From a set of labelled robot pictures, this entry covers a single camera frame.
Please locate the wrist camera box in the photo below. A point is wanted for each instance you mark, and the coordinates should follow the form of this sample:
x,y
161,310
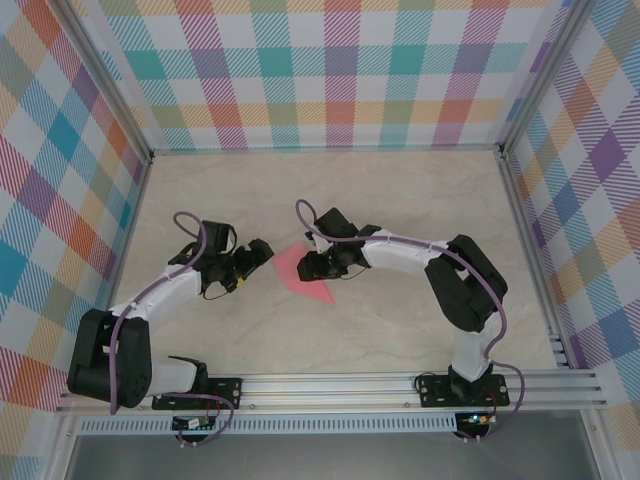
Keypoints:
x,y
217,235
335,222

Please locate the circuit board with green light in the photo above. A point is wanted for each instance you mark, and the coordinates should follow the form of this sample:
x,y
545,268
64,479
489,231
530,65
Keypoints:
x,y
477,419

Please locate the aluminium frame rail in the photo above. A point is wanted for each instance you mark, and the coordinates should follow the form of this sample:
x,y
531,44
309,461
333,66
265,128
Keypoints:
x,y
325,149
531,250
125,245

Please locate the aluminium frame post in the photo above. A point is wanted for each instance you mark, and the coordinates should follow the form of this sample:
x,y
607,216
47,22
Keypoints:
x,y
545,75
107,82

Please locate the aluminium mounting rail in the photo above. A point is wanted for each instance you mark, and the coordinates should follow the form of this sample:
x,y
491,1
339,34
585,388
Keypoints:
x,y
325,392

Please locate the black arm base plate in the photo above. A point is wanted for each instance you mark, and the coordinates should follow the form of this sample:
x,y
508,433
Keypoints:
x,y
435,392
227,392

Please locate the pink paper sheet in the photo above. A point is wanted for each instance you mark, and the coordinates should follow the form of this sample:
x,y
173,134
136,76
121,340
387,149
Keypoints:
x,y
287,267

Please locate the small black circuit board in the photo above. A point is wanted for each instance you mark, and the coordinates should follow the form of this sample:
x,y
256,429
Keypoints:
x,y
192,424

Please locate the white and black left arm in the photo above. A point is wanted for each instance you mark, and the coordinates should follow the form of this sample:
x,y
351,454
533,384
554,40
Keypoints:
x,y
165,292

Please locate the grey metal panel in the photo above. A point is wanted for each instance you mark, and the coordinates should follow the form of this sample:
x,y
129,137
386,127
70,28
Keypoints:
x,y
325,457

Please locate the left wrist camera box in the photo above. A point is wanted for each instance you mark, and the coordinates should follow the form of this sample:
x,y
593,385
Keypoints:
x,y
217,235

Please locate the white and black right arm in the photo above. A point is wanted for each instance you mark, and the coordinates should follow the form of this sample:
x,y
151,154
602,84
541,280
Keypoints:
x,y
470,350

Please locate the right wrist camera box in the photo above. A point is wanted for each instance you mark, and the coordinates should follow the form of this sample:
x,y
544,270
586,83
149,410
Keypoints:
x,y
335,222

